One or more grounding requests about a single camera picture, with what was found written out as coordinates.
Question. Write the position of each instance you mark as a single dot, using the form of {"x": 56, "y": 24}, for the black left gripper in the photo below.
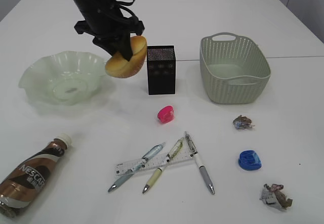
{"x": 115, "y": 22}

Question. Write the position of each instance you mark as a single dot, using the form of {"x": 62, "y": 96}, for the small paper ball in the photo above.
{"x": 242, "y": 122}

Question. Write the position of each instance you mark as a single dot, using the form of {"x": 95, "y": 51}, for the blue patterned pen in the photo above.
{"x": 138, "y": 165}

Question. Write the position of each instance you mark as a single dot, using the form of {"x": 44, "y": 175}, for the green plastic woven basket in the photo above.
{"x": 233, "y": 71}

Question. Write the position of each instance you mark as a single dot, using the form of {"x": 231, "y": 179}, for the pink pencil sharpener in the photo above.
{"x": 166, "y": 114}

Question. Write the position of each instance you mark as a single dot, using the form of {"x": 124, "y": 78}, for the white grey pen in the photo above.
{"x": 202, "y": 168}

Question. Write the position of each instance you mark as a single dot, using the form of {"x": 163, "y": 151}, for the translucent green wavy plate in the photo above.
{"x": 65, "y": 78}

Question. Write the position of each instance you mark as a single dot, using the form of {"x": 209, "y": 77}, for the brown Nescafe coffee bottle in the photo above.
{"x": 20, "y": 188}

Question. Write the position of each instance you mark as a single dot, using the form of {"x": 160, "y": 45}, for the black mesh pen holder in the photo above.
{"x": 161, "y": 70}

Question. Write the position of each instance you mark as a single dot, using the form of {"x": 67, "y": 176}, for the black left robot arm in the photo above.
{"x": 104, "y": 4}

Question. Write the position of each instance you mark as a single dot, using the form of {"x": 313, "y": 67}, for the yellow grip pen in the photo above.
{"x": 169, "y": 157}

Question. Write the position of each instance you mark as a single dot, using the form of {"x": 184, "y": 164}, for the clear plastic ruler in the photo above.
{"x": 160, "y": 160}

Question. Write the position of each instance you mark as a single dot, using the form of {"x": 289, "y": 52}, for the golden bread roll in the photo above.
{"x": 119, "y": 67}

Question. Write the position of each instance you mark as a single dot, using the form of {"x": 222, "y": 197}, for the large paper ball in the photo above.
{"x": 272, "y": 195}

